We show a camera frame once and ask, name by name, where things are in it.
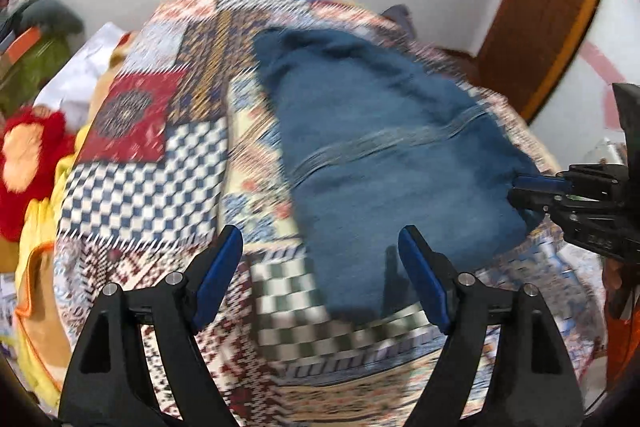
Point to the green plush toy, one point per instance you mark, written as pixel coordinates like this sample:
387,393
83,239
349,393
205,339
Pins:
42,52

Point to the blue denim jacket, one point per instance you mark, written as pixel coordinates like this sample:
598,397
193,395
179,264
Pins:
380,157

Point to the white cloth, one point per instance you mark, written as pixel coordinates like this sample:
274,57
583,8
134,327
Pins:
85,67

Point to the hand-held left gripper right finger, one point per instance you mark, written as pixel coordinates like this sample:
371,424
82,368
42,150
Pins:
422,274

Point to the patchwork printed blanket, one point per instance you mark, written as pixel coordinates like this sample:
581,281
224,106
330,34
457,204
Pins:
150,187

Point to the red plush toy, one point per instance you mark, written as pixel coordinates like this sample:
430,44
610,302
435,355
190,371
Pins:
30,167

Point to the brown wooden door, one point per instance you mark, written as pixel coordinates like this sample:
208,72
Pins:
540,7

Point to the person's orange pants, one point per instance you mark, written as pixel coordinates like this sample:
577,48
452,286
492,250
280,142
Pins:
622,332

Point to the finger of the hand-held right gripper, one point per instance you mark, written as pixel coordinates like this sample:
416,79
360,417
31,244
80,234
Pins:
540,183
530,201

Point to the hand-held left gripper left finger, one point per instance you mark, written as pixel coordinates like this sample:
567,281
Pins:
217,272

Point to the purple pillow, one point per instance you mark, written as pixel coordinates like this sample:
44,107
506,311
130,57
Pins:
400,22

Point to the person's right hand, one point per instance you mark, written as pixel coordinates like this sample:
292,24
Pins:
612,274

